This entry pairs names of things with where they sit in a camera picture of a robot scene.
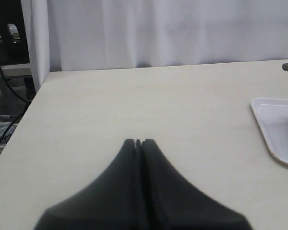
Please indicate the dark monitor on shelf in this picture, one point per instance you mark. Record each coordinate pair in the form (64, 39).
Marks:
(13, 41)

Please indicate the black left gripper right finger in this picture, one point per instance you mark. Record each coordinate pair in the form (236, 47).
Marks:
(173, 203)

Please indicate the white curtain backdrop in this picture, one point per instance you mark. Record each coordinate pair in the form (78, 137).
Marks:
(107, 34)

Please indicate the white plastic tray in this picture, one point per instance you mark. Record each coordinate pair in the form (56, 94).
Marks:
(271, 116)

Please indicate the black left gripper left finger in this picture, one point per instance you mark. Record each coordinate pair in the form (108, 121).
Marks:
(113, 201)

